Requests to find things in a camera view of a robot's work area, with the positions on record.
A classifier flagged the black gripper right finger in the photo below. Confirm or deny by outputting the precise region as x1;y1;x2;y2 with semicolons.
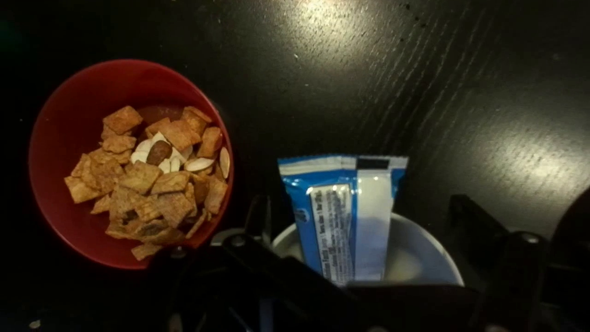
450;194;550;332

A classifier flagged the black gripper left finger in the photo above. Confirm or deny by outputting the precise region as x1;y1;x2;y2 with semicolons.
151;194;347;332

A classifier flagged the white and blue packet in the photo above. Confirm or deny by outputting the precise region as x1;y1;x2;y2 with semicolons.
277;153;411;290

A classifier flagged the red bowl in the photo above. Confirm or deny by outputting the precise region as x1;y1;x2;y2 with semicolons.
26;57;236;271

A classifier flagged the cereal and nut snack mix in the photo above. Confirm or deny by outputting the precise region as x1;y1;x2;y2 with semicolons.
63;104;232;262

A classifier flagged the black and white bowl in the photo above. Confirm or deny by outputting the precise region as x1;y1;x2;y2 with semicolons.
269;211;467;292

